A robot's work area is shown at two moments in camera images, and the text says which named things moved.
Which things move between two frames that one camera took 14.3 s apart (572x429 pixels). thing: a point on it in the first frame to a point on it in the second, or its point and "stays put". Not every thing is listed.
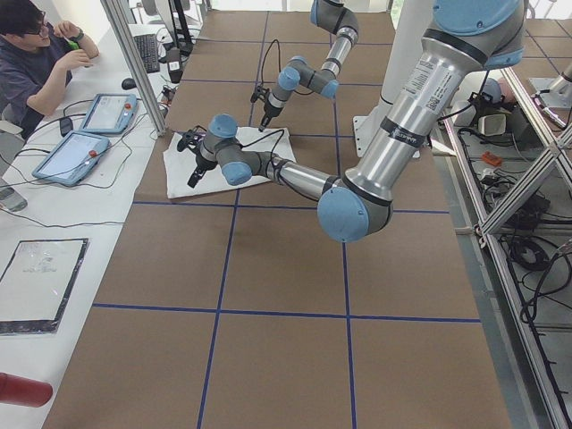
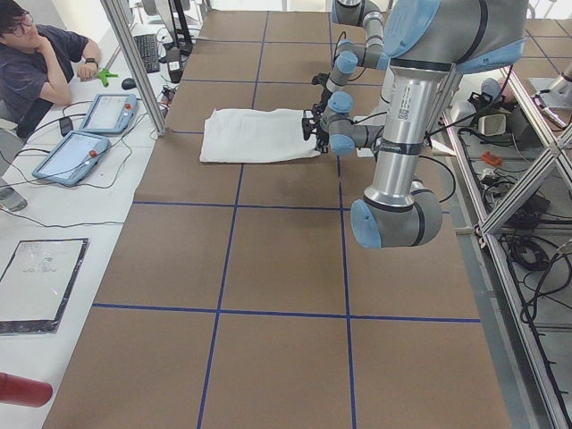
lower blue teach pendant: [73, 158] stays put
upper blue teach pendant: [110, 113] stays put
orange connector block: [492, 158] stays put
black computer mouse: [129, 83] stays put
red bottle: [24, 391] stays put
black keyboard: [147, 47] stays put
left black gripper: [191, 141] to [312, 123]
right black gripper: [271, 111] to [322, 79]
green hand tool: [71, 44] to [104, 74]
